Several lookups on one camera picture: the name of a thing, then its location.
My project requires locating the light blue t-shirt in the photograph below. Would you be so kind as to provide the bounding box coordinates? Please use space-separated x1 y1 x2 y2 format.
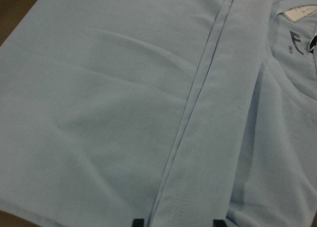
0 0 317 227

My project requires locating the white hang tag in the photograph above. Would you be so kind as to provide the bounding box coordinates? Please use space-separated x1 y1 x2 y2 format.
282 5 317 22

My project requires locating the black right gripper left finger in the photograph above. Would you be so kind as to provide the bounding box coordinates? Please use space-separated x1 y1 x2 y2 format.
132 219 145 227

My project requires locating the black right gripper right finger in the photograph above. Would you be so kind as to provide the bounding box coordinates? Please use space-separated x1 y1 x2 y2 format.
213 219 226 227

